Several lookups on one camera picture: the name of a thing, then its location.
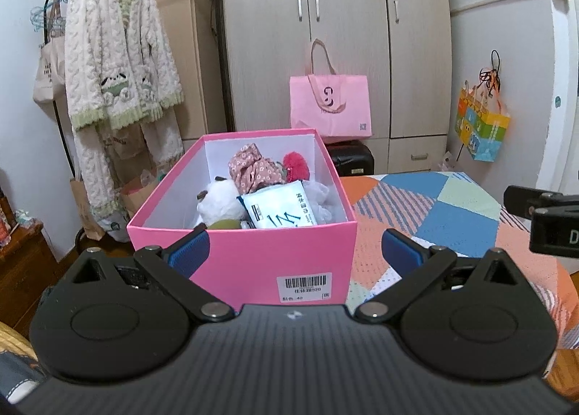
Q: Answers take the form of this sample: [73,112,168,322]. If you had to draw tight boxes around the strawberry plush toy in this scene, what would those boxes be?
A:
[281,151,310,183]

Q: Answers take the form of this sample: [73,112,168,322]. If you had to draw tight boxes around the pink tote bag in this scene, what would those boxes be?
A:
[289,39,372,141]

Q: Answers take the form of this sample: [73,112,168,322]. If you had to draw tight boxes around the beige wardrobe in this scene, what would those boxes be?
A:
[212,0,453,174]

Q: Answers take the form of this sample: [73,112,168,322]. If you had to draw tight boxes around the wooden nightstand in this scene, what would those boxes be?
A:
[0,220,59,330]

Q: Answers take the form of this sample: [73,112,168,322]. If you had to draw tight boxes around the yellow grey bed blanket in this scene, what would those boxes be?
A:
[0,322,50,402]

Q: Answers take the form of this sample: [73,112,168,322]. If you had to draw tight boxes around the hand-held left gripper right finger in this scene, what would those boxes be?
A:
[353,229,525,324]

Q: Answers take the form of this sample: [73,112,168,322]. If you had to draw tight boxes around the blue wire hangers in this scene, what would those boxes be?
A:
[31,0,68,31]

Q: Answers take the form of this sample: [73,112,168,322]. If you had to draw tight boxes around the pink cardboard box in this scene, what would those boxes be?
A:
[127,128,359,306]

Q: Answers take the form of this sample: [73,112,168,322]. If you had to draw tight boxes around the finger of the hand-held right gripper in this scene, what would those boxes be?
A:
[503,186,579,219]

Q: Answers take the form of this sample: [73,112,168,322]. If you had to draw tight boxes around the blue white wet wipes packet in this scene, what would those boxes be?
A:
[237,180,320,229]

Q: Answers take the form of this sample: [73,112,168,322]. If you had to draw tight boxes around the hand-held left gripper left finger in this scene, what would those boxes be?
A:
[59,229,236,323]

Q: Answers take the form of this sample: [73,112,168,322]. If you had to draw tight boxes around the colourful paper gift bag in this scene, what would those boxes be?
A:
[455,51,511,162]

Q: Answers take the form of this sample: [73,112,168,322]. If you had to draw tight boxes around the brown paper bag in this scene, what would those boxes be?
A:
[69,177,107,241]
[120,173,164,219]

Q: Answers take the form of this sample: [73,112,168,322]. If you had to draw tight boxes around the white plastic bag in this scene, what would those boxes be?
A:
[303,180,338,223]

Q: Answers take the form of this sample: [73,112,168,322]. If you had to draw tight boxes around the white brown plush toy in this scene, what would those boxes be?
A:
[195,176,249,228]

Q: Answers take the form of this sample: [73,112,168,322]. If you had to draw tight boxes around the beige canvas tote bag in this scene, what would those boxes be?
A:
[33,0,68,103]

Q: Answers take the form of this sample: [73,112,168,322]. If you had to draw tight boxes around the floral cloth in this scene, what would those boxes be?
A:
[227,144,286,194]

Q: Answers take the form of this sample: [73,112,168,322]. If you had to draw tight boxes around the black clothes rack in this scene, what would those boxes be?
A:
[43,0,132,255]

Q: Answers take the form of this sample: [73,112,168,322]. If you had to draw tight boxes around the fluffy cream pajama pants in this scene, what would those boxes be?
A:
[72,107,184,217]

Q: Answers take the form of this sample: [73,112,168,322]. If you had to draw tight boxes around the patchwork tablecloth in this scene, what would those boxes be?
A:
[339,171,573,350]

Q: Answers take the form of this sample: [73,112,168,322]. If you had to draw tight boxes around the black suitcase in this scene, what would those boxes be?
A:
[326,140,376,178]

